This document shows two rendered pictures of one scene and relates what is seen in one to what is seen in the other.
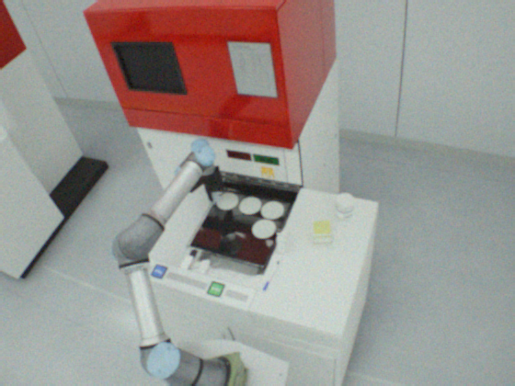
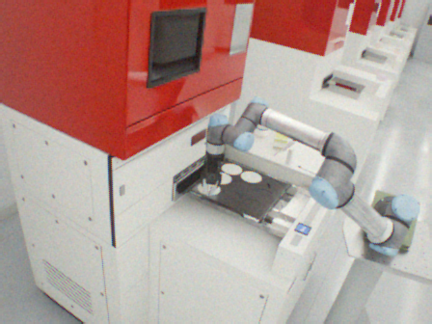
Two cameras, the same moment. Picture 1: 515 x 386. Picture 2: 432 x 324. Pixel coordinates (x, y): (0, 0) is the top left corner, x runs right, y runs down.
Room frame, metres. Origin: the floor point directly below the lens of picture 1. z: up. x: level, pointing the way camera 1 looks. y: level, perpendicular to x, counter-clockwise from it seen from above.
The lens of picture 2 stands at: (1.39, 1.53, 1.83)
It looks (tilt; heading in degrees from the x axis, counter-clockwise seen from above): 30 degrees down; 266
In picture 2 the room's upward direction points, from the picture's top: 8 degrees clockwise
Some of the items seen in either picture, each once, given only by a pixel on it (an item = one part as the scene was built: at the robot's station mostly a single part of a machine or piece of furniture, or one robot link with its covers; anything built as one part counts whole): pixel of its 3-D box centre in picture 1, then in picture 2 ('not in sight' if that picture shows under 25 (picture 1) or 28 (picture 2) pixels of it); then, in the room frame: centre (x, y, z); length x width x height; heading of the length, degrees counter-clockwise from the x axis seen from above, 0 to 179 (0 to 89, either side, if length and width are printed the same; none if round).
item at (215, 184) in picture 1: (211, 179); (212, 162); (1.32, 0.18, 1.06); 0.09 x 0.08 x 0.12; 89
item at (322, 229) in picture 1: (322, 232); (280, 142); (0.96, -0.22, 1.00); 0.07 x 0.07 x 0.07; 80
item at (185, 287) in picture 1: (192, 289); (309, 226); (0.89, 0.34, 0.89); 0.55 x 0.09 x 0.14; 60
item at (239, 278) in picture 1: (222, 278); (293, 212); (0.93, 0.22, 0.87); 0.36 x 0.08 x 0.03; 60
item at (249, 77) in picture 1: (225, 33); (127, 33); (1.73, 0.00, 1.52); 0.81 x 0.75 x 0.59; 60
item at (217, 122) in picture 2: (201, 153); (218, 129); (1.31, 0.19, 1.21); 0.09 x 0.08 x 0.11; 142
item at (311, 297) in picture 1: (320, 262); (289, 163); (0.89, -0.19, 0.89); 0.62 x 0.35 x 0.14; 150
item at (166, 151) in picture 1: (217, 162); (178, 163); (1.46, 0.15, 1.02); 0.82 x 0.03 x 0.40; 60
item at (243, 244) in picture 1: (241, 223); (241, 186); (1.17, 0.10, 0.90); 0.34 x 0.34 x 0.01; 60
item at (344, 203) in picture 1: (344, 207); (261, 127); (1.05, -0.33, 1.01); 0.07 x 0.07 x 0.10
